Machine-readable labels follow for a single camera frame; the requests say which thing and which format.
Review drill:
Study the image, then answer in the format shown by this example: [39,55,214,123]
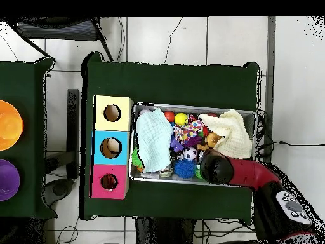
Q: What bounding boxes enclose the blue spiky ball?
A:
[174,159,198,179]

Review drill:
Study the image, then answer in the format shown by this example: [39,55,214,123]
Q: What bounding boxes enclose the mint waffle cloth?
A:
[136,107,174,173]

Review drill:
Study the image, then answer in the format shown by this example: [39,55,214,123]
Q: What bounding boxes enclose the cream waffle cloth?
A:
[199,109,254,159]

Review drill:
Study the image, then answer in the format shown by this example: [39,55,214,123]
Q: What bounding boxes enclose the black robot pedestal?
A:
[134,217,196,244]

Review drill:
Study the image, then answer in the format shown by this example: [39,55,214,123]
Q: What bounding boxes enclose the black and white soccer ball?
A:
[183,147,198,161]

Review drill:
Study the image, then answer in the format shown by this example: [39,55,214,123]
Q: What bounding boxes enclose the toy burger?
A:
[204,132,222,149]

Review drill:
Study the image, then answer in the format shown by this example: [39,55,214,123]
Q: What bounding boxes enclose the green spiky ball with eyes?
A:
[131,147,145,172]

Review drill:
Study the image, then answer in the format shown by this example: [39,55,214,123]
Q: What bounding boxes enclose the orange plastic bowl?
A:
[0,100,24,151]

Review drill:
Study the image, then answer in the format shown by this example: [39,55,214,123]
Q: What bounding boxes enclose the yellow smooth ball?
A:
[174,112,189,126]

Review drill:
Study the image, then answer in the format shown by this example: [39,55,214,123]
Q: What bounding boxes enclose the colourful polka dot cloth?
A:
[173,119,204,144]

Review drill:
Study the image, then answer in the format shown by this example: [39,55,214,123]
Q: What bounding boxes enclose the silver mesh bin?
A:
[128,102,257,188]

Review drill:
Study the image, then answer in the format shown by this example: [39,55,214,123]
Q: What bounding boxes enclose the dark green tablecloth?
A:
[81,51,261,220]

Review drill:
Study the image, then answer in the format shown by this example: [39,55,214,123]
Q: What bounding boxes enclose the black chair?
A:
[15,16,114,62]

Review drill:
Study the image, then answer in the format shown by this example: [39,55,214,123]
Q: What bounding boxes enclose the purple object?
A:
[0,159,20,201]

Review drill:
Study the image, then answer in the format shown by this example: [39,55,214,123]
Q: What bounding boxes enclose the wooden box with three holes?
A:
[90,95,135,200]

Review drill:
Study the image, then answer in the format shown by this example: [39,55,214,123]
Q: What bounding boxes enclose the black cable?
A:
[258,140,325,151]

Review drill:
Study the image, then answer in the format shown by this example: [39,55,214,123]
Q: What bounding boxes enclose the green side table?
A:
[0,57,58,220]

